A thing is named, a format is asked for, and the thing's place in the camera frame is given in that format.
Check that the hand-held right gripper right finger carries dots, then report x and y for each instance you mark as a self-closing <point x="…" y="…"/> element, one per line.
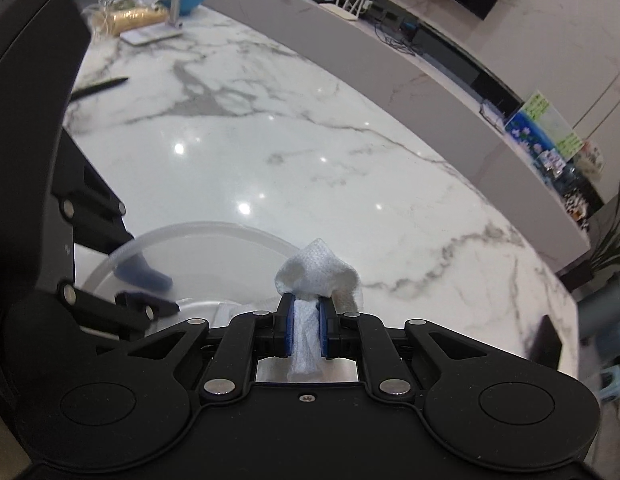
<point x="324" y="327"/>

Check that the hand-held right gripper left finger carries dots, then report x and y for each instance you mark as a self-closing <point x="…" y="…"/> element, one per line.
<point x="288" y="327"/>

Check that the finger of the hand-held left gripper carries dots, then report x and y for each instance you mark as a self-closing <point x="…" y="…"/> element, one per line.
<point x="145" y="274"/>
<point x="140" y="302"/>

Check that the white cloth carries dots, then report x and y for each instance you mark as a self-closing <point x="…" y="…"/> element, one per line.
<point x="315" y="270"/>

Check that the clear glass bowl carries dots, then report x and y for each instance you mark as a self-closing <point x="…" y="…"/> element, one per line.
<point x="200" y="240"/>

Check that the black pen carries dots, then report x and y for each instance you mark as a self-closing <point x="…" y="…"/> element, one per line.
<point x="100" y="87"/>

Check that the white phone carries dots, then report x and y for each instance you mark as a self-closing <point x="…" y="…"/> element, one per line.
<point x="150" y="35"/>

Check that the white marble console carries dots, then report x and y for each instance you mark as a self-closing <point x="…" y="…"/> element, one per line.
<point x="389" y="90"/>

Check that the grey flat device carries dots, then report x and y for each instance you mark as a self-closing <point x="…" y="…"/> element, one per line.
<point x="491" y="115"/>

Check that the small photo block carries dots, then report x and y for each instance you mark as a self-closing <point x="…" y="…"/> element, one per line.
<point x="552" y="165"/>

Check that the toy cars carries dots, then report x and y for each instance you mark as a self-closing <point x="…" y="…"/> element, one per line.
<point x="577" y="207"/>

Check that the grey trash can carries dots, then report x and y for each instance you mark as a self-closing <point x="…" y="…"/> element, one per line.
<point x="607" y="310"/>

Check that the small plastic stool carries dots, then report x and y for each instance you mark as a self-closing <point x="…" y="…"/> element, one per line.
<point x="612" y="385"/>

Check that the lotus pond painting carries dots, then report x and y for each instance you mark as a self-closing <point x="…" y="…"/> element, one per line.
<point x="539" y="127"/>

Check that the potted plant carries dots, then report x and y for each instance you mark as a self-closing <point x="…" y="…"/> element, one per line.
<point x="612" y="240"/>

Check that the white router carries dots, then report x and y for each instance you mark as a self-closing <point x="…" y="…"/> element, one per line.
<point x="340" y="7"/>

